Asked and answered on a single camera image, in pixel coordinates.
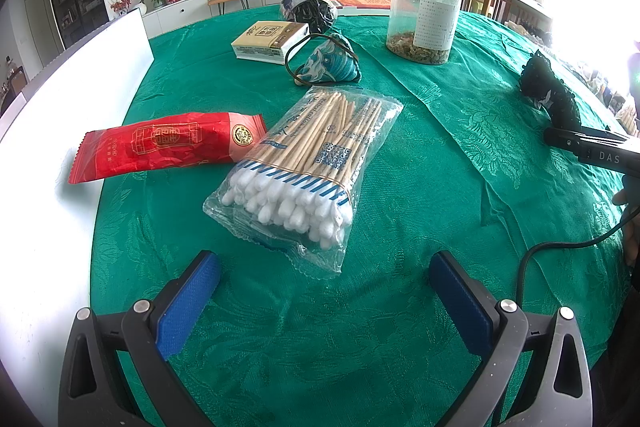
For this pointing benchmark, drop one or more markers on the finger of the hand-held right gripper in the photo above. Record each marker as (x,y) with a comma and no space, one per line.
(595,154)
(595,134)

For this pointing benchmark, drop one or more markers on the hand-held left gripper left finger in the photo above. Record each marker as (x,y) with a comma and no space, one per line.
(187,302)

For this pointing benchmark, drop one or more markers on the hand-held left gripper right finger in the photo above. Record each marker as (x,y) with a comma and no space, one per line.
(462,302)

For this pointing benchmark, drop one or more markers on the black lace scrunchie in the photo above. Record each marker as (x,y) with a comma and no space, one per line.
(547,87)

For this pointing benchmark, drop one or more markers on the red foil packet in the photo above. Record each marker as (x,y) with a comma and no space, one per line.
(165,144)

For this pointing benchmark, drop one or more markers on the cotton swab packet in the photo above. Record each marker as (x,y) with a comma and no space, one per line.
(300,177)

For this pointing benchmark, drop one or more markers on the white cardboard box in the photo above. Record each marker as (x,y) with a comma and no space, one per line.
(55,117)

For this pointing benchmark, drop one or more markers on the beige tissue pack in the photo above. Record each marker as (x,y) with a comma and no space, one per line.
(265,39)

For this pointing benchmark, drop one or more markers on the blue wave print pouch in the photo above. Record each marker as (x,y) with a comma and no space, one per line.
(330,62)

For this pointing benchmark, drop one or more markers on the blue yellow roll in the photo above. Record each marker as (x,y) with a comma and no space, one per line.
(310,9)

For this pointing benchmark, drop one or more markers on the person's right hand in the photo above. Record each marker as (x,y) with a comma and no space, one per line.
(633,242)

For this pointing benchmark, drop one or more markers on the green tablecloth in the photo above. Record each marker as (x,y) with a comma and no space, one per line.
(400,207)

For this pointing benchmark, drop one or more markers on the clear jar black lid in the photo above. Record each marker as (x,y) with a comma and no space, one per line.
(425,12)

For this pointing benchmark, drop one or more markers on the orange book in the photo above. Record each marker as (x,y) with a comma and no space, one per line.
(360,1)

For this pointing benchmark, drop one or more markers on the white television cabinet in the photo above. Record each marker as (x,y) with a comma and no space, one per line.
(200,9)

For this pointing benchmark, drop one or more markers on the white round vase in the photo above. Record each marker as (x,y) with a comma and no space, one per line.
(141,8)

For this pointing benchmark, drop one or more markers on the red flower bouquet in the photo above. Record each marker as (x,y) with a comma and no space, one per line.
(122,2)

